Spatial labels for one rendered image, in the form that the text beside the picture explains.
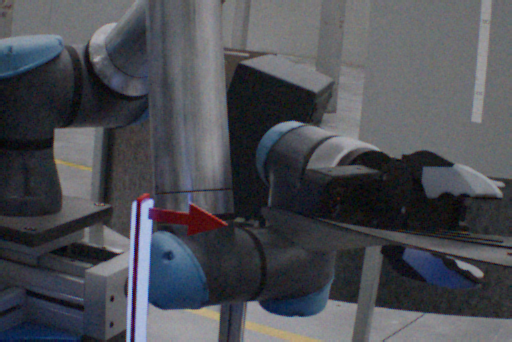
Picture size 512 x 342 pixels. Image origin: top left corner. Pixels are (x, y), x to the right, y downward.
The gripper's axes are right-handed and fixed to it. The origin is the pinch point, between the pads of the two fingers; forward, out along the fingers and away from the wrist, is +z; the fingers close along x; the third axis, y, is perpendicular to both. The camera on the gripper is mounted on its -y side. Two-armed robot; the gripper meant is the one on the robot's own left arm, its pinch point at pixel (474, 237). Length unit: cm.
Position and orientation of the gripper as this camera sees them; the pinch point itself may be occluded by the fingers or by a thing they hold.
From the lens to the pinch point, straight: 76.0
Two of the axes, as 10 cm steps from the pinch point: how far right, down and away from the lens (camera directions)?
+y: 8.7, 1.1, 4.8
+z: 4.6, 2.0, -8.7
